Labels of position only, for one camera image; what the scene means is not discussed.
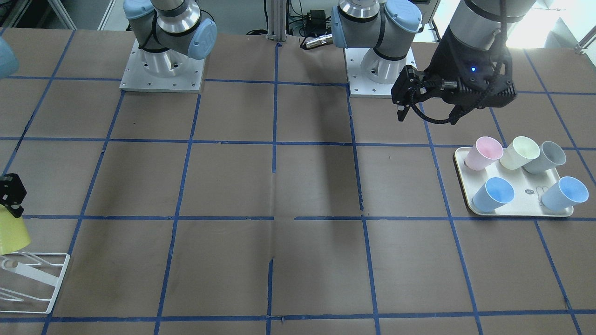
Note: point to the yellow plastic cup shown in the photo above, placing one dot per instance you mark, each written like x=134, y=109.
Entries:
x=14, y=235

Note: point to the white wire cup rack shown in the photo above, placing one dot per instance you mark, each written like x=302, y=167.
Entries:
x=30, y=282

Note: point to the blue cup near pink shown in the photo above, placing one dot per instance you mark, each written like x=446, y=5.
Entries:
x=495, y=193

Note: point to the cream plastic tray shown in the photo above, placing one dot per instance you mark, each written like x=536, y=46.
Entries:
x=528, y=188

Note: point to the silver cylindrical connector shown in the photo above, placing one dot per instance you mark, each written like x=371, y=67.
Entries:
x=316, y=42

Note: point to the aluminium frame post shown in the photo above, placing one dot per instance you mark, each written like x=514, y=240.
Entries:
x=277, y=20

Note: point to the grey plastic cup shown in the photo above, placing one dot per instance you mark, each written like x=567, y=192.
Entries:
x=551, y=156

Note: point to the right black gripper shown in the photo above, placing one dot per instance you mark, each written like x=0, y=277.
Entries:
x=10, y=188

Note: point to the pink plastic cup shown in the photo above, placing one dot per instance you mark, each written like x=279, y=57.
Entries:
x=486, y=150

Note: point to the blue cup near grey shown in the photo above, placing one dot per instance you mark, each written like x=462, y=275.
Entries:
x=565, y=193

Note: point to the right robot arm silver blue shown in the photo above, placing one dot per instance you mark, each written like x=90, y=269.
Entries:
x=172, y=41

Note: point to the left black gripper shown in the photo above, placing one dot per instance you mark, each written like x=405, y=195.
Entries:
x=446, y=56

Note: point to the cream plastic cup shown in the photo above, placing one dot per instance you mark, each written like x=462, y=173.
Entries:
x=521, y=151

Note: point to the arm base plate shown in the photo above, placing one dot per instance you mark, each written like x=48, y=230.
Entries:
x=363, y=79
x=168, y=72

